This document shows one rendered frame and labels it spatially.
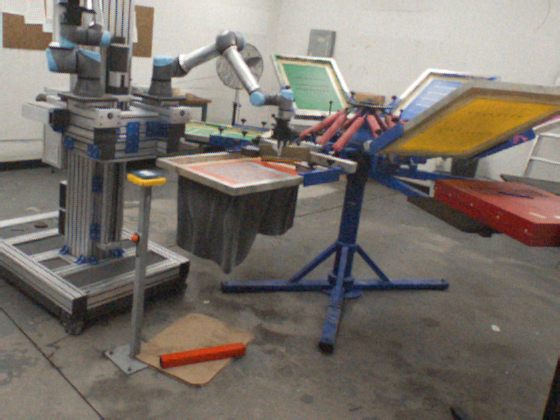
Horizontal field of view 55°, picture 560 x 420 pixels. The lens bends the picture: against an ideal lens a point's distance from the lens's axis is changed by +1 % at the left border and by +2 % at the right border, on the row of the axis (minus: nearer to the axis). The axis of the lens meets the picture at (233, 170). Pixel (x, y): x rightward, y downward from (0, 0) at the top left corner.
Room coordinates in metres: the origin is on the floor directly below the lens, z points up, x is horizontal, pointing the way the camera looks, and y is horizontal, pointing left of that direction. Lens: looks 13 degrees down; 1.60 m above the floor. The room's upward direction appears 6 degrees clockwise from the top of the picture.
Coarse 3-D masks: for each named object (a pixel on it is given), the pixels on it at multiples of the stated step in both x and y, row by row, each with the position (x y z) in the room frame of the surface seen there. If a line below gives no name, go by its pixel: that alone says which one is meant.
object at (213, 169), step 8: (248, 160) 2.97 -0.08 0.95; (256, 160) 3.00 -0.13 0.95; (192, 168) 2.64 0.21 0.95; (200, 168) 2.65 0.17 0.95; (208, 168) 2.67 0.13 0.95; (216, 168) 2.69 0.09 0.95; (224, 168) 2.71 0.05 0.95; (232, 168) 2.73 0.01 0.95; (240, 168) 2.75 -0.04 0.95; (248, 168) 2.77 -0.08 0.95; (256, 168) 2.78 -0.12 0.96
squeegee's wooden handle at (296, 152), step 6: (264, 144) 2.98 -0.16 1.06; (264, 150) 2.96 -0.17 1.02; (270, 150) 2.93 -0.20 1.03; (282, 150) 2.86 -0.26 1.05; (288, 150) 2.83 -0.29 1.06; (294, 150) 2.80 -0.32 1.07; (300, 150) 2.77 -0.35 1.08; (306, 150) 2.74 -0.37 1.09; (276, 156) 2.89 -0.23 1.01; (282, 156) 2.86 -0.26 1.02; (288, 156) 2.83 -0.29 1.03; (294, 156) 2.80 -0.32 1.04; (300, 156) 2.77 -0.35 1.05; (306, 156) 2.74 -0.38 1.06
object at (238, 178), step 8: (272, 168) 2.82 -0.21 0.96; (280, 168) 2.85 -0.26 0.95; (288, 168) 2.87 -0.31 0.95; (216, 176) 2.52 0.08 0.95; (224, 176) 2.53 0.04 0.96; (232, 176) 2.55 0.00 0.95; (240, 176) 2.57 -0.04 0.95; (248, 176) 2.59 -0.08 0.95; (256, 176) 2.60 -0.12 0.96; (264, 176) 2.62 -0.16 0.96; (272, 176) 2.64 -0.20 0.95; (280, 176) 2.65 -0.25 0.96; (232, 184) 2.41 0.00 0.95
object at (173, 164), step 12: (180, 156) 2.73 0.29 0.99; (192, 156) 2.76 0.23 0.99; (204, 156) 2.81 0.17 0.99; (216, 156) 2.87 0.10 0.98; (228, 156) 2.94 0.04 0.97; (240, 156) 3.01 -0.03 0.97; (168, 168) 2.55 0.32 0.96; (180, 168) 2.48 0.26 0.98; (324, 168) 2.81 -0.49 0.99; (204, 180) 2.36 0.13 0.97; (216, 180) 2.31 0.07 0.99; (264, 180) 2.39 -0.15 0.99; (276, 180) 2.43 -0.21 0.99; (288, 180) 2.47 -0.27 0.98; (300, 180) 2.54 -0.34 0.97; (228, 192) 2.24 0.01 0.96; (240, 192) 2.24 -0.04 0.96; (252, 192) 2.30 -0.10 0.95
